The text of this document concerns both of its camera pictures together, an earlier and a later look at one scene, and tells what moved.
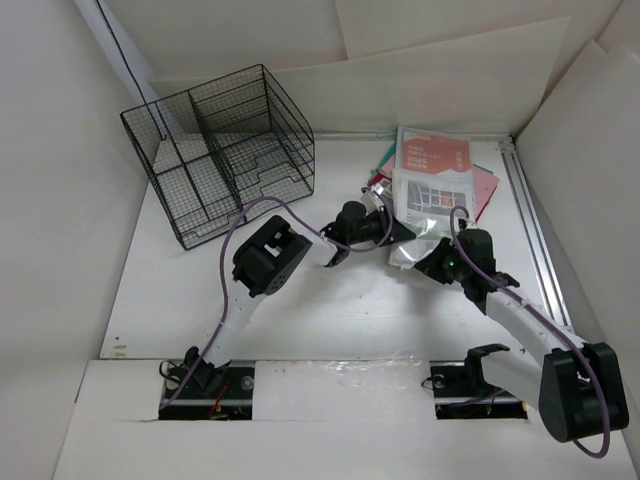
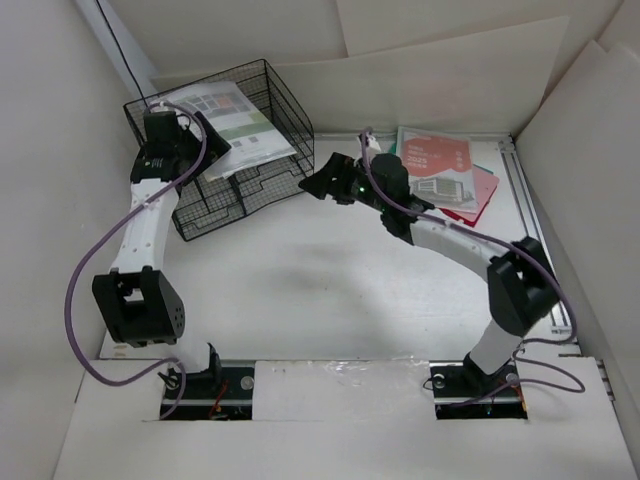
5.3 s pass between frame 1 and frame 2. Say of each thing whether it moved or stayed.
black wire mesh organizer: stayed
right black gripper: moved
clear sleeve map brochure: moved
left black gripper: moved
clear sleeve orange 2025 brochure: stayed
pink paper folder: stayed
